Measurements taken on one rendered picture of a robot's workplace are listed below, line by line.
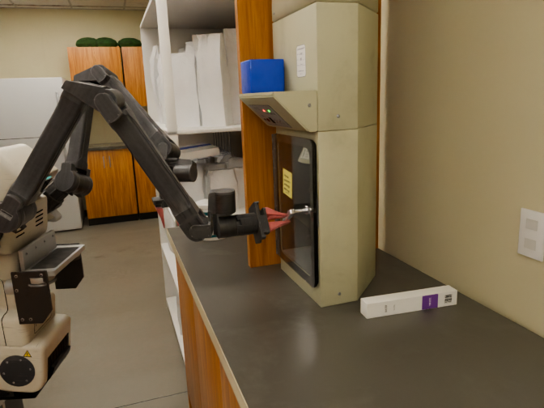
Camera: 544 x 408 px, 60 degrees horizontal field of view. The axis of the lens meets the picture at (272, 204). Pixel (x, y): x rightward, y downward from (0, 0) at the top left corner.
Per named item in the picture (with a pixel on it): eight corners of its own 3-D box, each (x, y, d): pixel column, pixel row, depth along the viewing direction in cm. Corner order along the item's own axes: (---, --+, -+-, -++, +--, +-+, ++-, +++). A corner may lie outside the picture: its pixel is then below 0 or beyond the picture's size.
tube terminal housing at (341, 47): (347, 257, 163) (347, 23, 146) (401, 292, 133) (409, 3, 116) (280, 268, 156) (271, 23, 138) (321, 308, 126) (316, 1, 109)
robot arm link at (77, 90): (82, 65, 116) (66, 64, 107) (130, 96, 119) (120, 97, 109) (2, 212, 124) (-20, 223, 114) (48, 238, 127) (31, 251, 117)
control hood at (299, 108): (275, 125, 145) (274, 92, 143) (318, 131, 115) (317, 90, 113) (240, 128, 142) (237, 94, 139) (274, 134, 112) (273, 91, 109)
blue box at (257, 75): (274, 92, 141) (272, 61, 139) (285, 91, 132) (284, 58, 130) (241, 93, 138) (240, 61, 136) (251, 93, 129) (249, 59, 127)
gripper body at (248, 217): (261, 200, 125) (234, 203, 122) (268, 236, 122) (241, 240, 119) (254, 208, 131) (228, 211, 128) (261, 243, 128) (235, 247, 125)
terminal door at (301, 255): (280, 255, 154) (275, 132, 145) (317, 289, 125) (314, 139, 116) (278, 255, 153) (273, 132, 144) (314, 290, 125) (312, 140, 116)
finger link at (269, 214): (290, 203, 127) (257, 207, 124) (296, 228, 125) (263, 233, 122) (282, 211, 133) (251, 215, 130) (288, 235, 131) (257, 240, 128)
